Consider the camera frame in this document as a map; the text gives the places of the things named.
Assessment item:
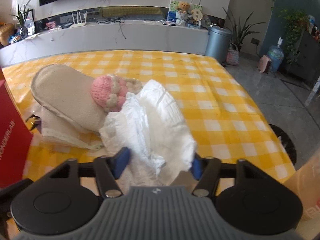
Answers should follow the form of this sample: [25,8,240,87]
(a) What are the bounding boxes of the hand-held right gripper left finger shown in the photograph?
[52,147,131,198]

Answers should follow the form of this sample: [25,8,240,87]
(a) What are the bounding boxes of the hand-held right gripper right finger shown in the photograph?
[190,152,270,197]

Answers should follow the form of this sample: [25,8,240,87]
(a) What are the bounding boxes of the white diaper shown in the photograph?
[99,79,198,188]

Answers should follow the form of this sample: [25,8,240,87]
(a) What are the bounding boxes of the red box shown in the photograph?
[0,67,33,188]

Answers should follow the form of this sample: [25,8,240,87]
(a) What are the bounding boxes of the pink knitted hat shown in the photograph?
[90,74,143,112]

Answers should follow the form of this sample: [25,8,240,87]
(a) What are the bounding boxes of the yellow checked tablecloth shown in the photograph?
[0,50,297,198]

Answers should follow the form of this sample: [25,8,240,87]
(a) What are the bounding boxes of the beige fleece slipper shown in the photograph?
[31,64,109,133]

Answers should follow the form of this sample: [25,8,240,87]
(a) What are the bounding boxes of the dark round object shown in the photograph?
[269,124,298,165]

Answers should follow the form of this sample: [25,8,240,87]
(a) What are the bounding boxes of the milk tea cup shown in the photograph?
[287,147,320,233]

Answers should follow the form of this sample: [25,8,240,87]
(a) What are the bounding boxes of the small woven basket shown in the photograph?
[226,43,240,66]

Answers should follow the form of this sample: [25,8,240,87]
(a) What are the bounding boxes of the white marble TV console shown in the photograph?
[0,20,210,68]

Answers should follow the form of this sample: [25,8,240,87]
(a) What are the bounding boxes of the pink bag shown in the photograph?
[259,54,273,74]

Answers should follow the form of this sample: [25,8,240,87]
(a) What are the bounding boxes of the grey pedal trash can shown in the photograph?
[205,26,233,64]

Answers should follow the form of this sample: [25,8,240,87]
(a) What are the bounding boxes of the blue water jug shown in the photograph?
[267,37,285,73]

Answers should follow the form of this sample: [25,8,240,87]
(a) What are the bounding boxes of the long-leaf floor plant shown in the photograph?
[222,6,265,52]

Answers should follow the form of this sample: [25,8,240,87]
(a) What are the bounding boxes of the white router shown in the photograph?
[68,10,88,28]

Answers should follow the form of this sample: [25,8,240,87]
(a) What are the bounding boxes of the round paper fan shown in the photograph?
[189,8,202,22]

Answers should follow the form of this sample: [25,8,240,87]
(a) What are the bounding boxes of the teddy bear bouquet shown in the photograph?
[175,2,190,27]

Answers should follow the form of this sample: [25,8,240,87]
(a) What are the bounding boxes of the dark grey cabinet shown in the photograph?
[287,29,320,85]

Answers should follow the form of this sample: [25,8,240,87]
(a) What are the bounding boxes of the blue snack bags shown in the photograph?
[7,31,24,44]

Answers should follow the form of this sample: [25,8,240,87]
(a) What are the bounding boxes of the green picture board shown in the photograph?
[167,0,203,23]

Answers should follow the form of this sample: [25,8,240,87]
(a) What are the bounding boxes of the gold acorn jar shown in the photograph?
[0,22,15,47]

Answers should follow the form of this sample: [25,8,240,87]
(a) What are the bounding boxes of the plant in glass vase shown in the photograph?
[10,0,35,39]

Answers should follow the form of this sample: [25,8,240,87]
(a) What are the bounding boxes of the green pothos plant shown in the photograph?
[274,7,310,64]

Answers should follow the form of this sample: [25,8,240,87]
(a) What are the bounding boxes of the black cable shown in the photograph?
[96,16,128,40]

